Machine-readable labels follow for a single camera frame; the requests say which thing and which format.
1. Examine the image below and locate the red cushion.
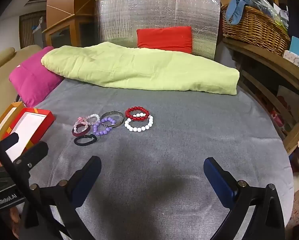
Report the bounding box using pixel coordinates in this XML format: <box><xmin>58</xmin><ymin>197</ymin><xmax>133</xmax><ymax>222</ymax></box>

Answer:
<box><xmin>136</xmin><ymin>26</ymin><xmax>193</xmax><ymax>54</ymax></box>

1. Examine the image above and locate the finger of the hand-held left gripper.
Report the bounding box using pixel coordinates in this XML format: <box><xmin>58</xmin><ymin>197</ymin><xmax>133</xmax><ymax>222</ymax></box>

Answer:
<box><xmin>13</xmin><ymin>141</ymin><xmax>49</xmax><ymax>174</ymax></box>
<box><xmin>1</xmin><ymin>132</ymin><xmax>20</xmax><ymax>153</ymax></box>

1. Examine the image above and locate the pink flower bead bracelet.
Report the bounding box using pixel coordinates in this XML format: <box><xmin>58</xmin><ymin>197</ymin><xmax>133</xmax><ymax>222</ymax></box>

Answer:
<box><xmin>74</xmin><ymin>117</ymin><xmax>91</xmax><ymax>134</ymax></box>

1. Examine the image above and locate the red shallow box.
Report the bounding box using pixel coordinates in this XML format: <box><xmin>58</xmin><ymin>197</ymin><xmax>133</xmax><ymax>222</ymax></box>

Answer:
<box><xmin>1</xmin><ymin>107</ymin><xmax>56</xmax><ymax>167</ymax></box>

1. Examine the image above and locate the orange cardboard box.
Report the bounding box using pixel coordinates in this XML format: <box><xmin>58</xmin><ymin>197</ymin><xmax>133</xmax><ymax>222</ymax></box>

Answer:
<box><xmin>0</xmin><ymin>102</ymin><xmax>25</xmax><ymax>140</ymax></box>

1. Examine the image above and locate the red bead bracelet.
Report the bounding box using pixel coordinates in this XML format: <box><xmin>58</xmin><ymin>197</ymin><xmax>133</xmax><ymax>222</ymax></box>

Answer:
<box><xmin>125</xmin><ymin>106</ymin><xmax>150</xmax><ymax>121</ymax></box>

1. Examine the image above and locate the wooden shelf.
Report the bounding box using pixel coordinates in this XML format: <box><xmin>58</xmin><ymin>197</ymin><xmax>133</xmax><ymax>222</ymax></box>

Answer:
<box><xmin>222</xmin><ymin>37</ymin><xmax>299</xmax><ymax>155</ymax></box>

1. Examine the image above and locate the wicker basket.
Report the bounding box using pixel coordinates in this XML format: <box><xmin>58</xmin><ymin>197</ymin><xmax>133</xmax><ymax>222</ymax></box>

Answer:
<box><xmin>221</xmin><ymin>5</ymin><xmax>291</xmax><ymax>57</ymax></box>

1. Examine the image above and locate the white bead bracelet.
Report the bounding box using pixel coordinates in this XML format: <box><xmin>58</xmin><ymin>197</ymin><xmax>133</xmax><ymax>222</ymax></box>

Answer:
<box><xmin>124</xmin><ymin>114</ymin><xmax>154</xmax><ymax>132</ymax></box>

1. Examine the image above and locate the maroon hair tie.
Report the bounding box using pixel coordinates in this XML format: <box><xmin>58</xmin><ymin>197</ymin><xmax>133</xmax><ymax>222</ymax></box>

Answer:
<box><xmin>72</xmin><ymin>124</ymin><xmax>91</xmax><ymax>138</ymax></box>

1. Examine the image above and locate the clear plastic wrap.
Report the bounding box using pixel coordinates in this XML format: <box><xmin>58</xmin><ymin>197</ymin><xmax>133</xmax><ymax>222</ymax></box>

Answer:
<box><xmin>230</xmin><ymin>0</ymin><xmax>290</xmax><ymax>28</ymax></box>

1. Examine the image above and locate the blue cloth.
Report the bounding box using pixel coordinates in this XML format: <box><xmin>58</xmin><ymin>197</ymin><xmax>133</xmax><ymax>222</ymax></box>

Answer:
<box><xmin>226</xmin><ymin>0</ymin><xmax>255</xmax><ymax>25</ymax></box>

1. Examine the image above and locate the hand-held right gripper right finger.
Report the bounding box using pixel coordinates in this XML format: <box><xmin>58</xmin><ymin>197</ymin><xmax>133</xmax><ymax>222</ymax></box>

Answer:
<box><xmin>203</xmin><ymin>157</ymin><xmax>286</xmax><ymax>240</ymax></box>

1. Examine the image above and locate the black cable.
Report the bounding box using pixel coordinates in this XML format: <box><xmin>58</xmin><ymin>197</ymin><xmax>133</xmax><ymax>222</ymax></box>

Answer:
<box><xmin>0</xmin><ymin>127</ymin><xmax>33</xmax><ymax>203</ymax></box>

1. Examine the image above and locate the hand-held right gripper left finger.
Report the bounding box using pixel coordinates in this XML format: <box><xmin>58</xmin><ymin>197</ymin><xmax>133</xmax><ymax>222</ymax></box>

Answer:
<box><xmin>19</xmin><ymin>156</ymin><xmax>101</xmax><ymax>240</ymax></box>

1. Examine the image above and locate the light green folded blanket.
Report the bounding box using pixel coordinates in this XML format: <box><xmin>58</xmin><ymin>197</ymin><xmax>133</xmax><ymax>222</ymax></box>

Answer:
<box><xmin>41</xmin><ymin>42</ymin><xmax>240</xmax><ymax>96</ymax></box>

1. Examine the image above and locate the black hair tie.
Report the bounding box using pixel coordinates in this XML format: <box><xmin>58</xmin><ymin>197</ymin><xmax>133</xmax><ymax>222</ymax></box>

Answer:
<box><xmin>74</xmin><ymin>134</ymin><xmax>97</xmax><ymax>146</ymax></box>

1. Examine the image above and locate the silver foil insulation panel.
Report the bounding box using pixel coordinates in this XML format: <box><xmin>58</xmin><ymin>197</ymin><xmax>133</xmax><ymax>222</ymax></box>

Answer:
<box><xmin>94</xmin><ymin>0</ymin><xmax>221</xmax><ymax>62</ymax></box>

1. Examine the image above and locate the wooden cabinet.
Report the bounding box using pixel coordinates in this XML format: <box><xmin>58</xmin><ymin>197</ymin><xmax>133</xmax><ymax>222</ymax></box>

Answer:
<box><xmin>42</xmin><ymin>0</ymin><xmax>97</xmax><ymax>49</ymax></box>

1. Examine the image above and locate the purple bead bracelet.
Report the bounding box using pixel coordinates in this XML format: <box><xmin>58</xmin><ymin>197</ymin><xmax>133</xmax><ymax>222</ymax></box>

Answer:
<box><xmin>93</xmin><ymin>116</ymin><xmax>116</xmax><ymax>137</ymax></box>

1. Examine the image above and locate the white printed card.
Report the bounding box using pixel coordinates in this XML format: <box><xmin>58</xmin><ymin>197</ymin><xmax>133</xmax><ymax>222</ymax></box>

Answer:
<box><xmin>283</xmin><ymin>50</ymin><xmax>299</xmax><ymax>74</ymax></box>

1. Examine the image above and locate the silver bangle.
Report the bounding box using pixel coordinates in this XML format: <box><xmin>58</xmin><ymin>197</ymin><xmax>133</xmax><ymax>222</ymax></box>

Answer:
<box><xmin>100</xmin><ymin>110</ymin><xmax>124</xmax><ymax>128</ymax></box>

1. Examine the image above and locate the magenta pillow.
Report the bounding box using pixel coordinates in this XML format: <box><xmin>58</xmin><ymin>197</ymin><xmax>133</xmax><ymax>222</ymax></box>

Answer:
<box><xmin>9</xmin><ymin>46</ymin><xmax>63</xmax><ymax>108</ymax></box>

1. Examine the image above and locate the clear pink bead bracelet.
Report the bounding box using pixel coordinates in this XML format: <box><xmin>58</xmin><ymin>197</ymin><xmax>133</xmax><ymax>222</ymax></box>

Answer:
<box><xmin>86</xmin><ymin>114</ymin><xmax>100</xmax><ymax>126</ymax></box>

